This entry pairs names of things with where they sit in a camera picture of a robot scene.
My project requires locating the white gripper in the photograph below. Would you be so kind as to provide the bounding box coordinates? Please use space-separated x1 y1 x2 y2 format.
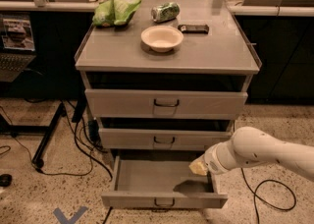
189 142 233 176

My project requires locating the grey bottom drawer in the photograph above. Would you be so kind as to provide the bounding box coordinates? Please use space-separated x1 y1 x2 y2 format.
102 150 228 209

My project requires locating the grey drawer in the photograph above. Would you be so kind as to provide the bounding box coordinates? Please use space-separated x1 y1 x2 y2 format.
99 128 231 150
85 89 247 120
102 150 228 209

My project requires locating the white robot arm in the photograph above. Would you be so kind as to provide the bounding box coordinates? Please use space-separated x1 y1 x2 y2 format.
189 127 314 181

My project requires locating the grey middle drawer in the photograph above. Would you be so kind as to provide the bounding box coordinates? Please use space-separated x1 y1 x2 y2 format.
99 128 231 150

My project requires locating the grey metal drawer cabinet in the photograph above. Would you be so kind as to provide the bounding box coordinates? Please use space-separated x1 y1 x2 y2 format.
74 0 263 170

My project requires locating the grey top drawer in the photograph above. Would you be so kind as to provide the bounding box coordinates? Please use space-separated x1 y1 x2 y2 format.
85 89 247 120

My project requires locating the white paper bowl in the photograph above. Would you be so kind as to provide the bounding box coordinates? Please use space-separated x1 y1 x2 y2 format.
141 26 183 53

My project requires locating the black rectangular device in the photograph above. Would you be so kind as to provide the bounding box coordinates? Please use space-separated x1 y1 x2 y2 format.
178 25 209 34

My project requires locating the green soda can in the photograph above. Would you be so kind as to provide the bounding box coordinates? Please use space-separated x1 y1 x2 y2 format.
151 2 180 23

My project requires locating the green chip bag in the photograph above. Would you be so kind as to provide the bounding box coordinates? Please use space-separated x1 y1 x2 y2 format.
92 0 141 28

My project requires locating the black desk stand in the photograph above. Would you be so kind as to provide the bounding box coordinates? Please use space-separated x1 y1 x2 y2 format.
0 103 66 170

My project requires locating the open laptop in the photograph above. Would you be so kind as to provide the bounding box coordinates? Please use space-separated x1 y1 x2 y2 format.
0 12 36 83

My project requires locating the black looped floor cable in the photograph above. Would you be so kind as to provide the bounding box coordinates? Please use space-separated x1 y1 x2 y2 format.
239 168 297 224

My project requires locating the black cable left floor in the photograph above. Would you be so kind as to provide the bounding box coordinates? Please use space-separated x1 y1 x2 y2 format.
30 99 114 180

